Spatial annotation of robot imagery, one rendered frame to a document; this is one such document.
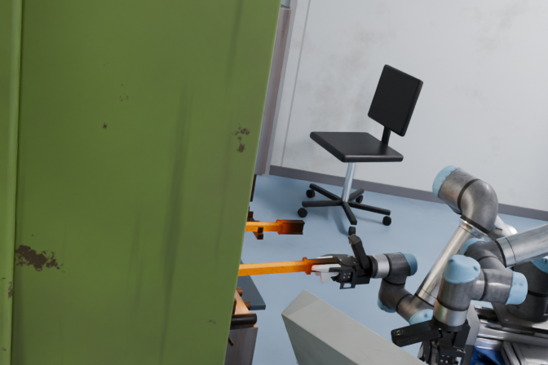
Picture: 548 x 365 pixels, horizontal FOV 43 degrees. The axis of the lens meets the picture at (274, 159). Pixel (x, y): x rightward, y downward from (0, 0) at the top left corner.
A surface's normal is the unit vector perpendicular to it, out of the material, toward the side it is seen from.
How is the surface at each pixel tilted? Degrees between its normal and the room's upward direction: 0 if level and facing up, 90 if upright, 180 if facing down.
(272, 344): 0
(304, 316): 30
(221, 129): 90
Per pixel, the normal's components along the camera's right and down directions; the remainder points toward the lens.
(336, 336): -0.21, -0.73
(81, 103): 0.36, 0.37
